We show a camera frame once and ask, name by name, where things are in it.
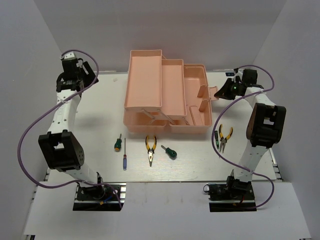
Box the black green precision screwdriver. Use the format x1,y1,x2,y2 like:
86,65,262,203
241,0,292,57
214,130,220,151

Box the small yellow pliers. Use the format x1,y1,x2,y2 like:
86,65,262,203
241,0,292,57
218,124,234,153

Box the pink plastic toolbox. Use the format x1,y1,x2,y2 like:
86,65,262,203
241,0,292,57
123,49,218,134

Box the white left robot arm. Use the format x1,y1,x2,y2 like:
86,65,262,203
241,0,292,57
38,53,106,200

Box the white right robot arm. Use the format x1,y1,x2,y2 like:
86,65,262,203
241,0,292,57
214,68,287,200

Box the green stubby screwdriver orange cap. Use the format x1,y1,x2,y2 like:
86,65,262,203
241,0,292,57
113,134,122,152

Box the large yellow needle-nose pliers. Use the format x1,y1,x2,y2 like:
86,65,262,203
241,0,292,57
145,135,157,167

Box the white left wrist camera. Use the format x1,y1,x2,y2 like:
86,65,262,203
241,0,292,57
60,51,77,61

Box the blue handled thin screwdriver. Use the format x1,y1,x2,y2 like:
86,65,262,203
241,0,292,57
122,138,127,171

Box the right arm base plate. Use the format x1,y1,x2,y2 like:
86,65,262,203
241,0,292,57
203,183,257,213

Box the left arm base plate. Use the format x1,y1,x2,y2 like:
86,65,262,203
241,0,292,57
72,183,127,212

